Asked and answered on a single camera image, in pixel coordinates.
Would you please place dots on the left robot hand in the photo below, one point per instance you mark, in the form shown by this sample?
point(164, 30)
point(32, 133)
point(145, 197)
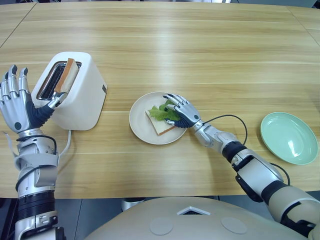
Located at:
point(12, 110)

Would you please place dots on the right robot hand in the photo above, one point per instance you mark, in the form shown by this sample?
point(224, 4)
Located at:
point(186, 112)

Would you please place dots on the green lettuce leaf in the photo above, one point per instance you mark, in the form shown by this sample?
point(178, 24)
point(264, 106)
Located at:
point(162, 112)

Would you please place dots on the bread slice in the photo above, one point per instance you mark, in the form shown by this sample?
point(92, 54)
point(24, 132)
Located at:
point(67, 75)
point(160, 126)

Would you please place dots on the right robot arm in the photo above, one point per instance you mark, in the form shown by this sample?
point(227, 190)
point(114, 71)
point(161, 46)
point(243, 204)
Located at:
point(257, 172)

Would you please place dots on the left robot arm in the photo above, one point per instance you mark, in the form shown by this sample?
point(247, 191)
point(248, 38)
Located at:
point(35, 175)

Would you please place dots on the cream round plate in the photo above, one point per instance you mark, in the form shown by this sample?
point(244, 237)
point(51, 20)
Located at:
point(147, 130)

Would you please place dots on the cream toaster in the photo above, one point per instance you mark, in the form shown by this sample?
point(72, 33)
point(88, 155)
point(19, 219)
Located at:
point(80, 100)

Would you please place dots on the green round plate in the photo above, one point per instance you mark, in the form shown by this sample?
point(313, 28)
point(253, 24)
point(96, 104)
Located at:
point(287, 137)

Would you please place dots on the robot body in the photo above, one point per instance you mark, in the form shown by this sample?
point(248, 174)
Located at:
point(192, 220)

